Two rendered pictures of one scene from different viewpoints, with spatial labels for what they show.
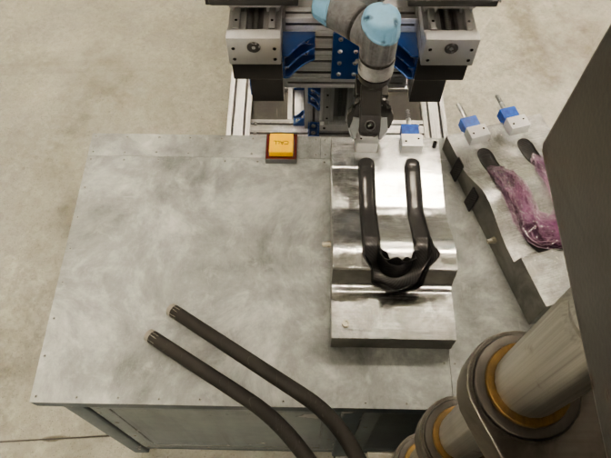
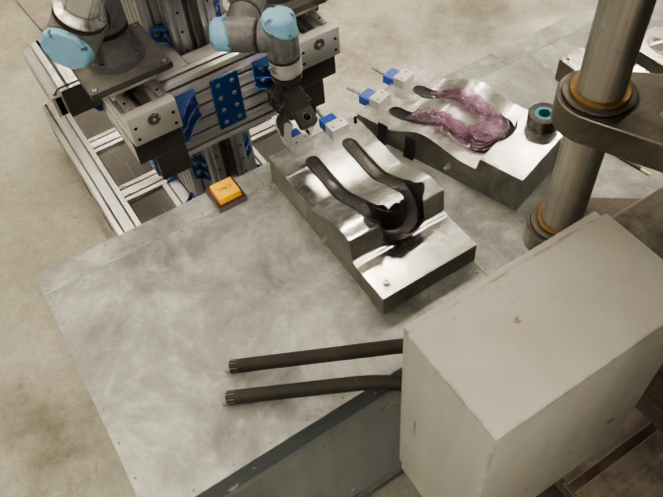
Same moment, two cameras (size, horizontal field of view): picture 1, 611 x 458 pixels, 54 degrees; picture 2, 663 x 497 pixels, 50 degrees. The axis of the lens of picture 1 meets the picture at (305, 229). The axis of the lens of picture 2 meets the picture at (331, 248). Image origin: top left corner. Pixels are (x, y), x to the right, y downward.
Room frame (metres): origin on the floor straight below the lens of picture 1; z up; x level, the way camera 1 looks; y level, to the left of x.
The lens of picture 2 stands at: (-0.28, 0.44, 2.14)
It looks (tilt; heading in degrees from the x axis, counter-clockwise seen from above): 52 degrees down; 331
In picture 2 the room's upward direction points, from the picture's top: 6 degrees counter-clockwise
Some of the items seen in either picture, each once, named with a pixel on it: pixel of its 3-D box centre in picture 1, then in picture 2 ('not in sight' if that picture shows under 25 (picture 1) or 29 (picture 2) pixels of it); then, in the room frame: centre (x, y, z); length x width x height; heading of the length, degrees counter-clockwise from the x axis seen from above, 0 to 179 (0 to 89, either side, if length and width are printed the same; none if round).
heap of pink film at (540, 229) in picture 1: (541, 194); (460, 112); (0.74, -0.54, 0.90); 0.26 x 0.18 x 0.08; 16
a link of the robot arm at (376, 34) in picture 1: (378, 34); (279, 35); (0.91, -0.14, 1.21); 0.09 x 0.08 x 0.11; 49
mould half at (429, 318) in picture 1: (388, 232); (367, 200); (0.66, -0.19, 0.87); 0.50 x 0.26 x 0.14; 179
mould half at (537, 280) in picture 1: (538, 204); (462, 123); (0.73, -0.55, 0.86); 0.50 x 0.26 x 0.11; 16
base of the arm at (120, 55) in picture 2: not in sight; (109, 39); (1.33, 0.13, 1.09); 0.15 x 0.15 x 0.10
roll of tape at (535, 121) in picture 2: not in sight; (543, 118); (0.57, -0.66, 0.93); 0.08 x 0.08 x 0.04
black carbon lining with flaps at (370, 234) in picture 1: (395, 214); (366, 180); (0.67, -0.20, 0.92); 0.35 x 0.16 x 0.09; 179
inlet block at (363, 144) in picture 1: (365, 128); (292, 136); (0.93, -0.15, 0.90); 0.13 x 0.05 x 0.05; 179
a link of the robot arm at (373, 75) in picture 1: (375, 64); (284, 65); (0.91, -0.14, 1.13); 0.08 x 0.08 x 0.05
